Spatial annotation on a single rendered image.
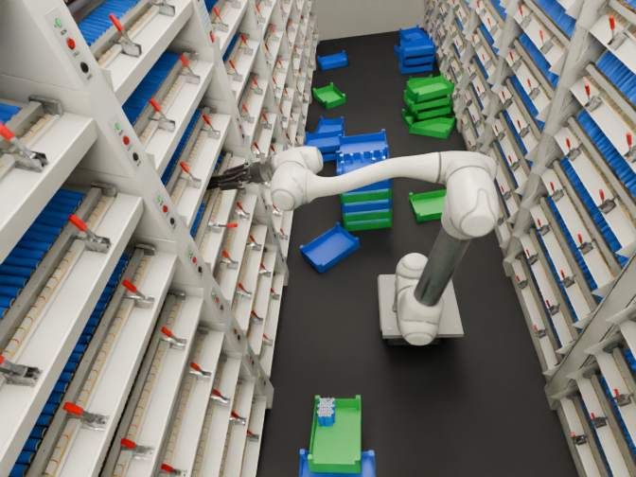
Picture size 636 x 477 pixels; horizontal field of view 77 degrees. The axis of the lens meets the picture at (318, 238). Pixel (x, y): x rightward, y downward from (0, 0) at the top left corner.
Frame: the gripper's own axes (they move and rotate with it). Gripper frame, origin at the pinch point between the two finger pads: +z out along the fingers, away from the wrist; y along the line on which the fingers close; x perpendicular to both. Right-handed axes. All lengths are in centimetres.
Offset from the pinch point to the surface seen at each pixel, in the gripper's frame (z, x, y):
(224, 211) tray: -2.8, 7.9, 7.8
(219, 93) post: -7.0, -20.2, -25.2
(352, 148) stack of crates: -34, 72, -111
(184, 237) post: -7.7, -10.9, 38.5
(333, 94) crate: -8, 100, -249
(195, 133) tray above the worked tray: -1.5, -17.3, -5.2
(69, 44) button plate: -17, -62, 41
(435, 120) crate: -92, 112, -182
